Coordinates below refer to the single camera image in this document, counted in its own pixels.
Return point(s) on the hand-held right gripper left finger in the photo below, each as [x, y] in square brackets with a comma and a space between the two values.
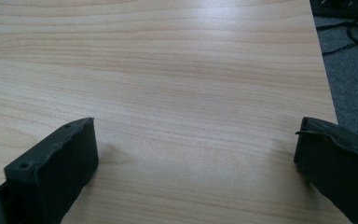
[65, 165]

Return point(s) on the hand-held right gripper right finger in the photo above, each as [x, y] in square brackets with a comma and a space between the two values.
[338, 168]

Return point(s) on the black equipment base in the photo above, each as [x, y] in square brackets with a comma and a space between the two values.
[338, 7]

